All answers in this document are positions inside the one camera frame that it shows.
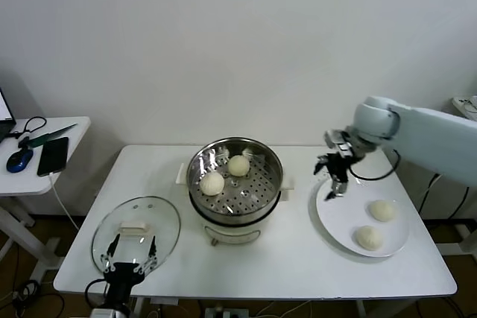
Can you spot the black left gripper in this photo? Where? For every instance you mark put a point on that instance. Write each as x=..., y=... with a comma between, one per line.
x=121, y=277

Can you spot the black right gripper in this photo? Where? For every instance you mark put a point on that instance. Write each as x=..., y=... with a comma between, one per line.
x=340, y=167

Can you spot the round glass pot lid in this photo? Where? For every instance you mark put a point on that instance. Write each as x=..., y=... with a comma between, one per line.
x=160, y=213

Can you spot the white steamed baozi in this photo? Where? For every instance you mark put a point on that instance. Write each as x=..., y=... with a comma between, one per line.
x=369, y=238
x=382, y=210
x=238, y=165
x=212, y=184

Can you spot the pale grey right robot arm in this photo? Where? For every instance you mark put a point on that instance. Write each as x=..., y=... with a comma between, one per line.
x=428, y=135

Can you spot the perforated stainless steel steamer basket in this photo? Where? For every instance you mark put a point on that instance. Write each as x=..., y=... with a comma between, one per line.
x=214, y=210

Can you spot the large white round plate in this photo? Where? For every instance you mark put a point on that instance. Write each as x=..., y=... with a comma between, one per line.
x=346, y=221

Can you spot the white electric cooker base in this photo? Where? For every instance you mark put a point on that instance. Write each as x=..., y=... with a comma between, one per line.
x=231, y=236

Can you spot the black smartphone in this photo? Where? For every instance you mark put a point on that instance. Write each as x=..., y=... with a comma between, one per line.
x=52, y=156

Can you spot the small white side table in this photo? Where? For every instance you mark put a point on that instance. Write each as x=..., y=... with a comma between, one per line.
x=22, y=184

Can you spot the blue computer mouse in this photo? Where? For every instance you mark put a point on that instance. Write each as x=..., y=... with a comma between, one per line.
x=18, y=161

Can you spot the white power strip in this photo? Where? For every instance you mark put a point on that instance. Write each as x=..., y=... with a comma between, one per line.
x=464, y=104

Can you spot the black laptop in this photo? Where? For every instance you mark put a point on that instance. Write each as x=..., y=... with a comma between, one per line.
x=3, y=130

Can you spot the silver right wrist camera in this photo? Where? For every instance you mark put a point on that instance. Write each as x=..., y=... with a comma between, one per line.
x=337, y=141

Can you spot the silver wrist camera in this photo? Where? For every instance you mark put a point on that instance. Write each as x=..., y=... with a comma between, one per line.
x=100, y=313
x=337, y=141

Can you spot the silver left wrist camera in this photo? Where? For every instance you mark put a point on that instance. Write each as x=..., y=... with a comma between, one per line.
x=100, y=313

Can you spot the white desk with frame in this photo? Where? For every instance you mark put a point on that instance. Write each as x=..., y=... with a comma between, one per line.
x=451, y=249

